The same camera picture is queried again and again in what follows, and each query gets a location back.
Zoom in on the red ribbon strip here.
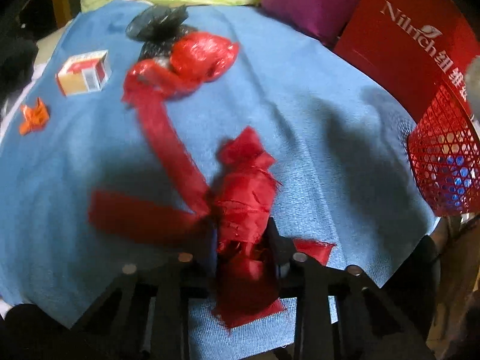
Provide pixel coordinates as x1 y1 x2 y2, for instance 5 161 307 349
88 89 337 331

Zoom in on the red plastic bag ball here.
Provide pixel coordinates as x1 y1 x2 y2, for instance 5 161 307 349
123 32 240 106

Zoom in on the blue cloth blanket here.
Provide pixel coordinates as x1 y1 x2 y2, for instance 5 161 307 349
1 0 437 336

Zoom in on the red mesh plastic basket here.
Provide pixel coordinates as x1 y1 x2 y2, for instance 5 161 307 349
407 84 479 217

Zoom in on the orange crumpled wrapper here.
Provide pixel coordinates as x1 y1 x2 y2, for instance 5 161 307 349
19 97 50 136

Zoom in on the red orange medicine box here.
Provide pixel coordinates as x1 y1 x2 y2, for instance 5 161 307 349
55 49 112 97

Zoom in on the black plastic bag ball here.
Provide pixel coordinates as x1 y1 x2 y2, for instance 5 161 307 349
125 5 198 61

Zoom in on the black garment pile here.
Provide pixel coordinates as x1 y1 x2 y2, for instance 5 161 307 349
1 37 38 99

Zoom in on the red Nilrich paper bag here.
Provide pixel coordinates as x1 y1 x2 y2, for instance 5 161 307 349
334 0 479 121

